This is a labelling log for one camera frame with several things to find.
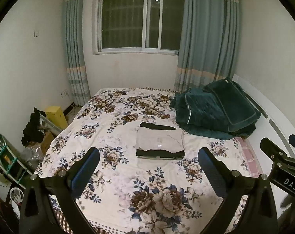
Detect cardboard box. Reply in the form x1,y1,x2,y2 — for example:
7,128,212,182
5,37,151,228
40,132,57,152

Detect pink striped mattress cover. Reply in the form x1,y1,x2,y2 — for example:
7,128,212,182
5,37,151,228
235,136,264,179

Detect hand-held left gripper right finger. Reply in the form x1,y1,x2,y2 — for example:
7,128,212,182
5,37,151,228
197,147,280,234

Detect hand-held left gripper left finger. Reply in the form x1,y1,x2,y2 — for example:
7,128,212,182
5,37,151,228
19,147,106,234

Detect white plastic objects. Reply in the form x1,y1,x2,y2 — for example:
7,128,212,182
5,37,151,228
10,186,25,213

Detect grey long-sleeve shirt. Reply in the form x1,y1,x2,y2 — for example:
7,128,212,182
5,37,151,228
136,126,185,151

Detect white headboard with grey stripes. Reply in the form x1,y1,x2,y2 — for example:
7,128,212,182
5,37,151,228
232,73,295,156

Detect black hanging clothing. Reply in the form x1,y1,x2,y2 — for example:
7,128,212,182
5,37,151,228
21,107,47,148

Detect yellow box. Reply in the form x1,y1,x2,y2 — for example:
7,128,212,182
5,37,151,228
45,106,68,130

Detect narrow blue-green striped curtain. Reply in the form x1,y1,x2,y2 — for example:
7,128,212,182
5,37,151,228
63,0,91,107

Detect person's right forearm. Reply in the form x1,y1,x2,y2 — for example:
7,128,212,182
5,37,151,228
279,193,295,226

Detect dark green quilt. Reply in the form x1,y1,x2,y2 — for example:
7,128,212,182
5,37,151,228
169,88,256,141

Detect window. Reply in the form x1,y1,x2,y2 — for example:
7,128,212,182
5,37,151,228
92,0,186,55

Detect wide blue-green striped curtain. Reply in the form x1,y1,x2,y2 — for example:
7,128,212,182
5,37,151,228
174,0,242,92

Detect light folded garment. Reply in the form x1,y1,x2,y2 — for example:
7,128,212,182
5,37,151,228
138,156,177,161

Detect dark green pillow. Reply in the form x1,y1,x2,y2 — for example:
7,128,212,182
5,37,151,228
203,77,261,133

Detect black folded garment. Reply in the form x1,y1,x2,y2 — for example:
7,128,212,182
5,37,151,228
136,121,186,159

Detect teal storage shelf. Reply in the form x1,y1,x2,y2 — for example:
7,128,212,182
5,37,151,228
0,133,32,189

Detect floral bedsheet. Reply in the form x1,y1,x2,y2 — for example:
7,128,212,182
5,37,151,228
34,88,250,234

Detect clear plastic bag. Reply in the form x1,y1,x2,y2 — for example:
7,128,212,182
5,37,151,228
21,146,45,169

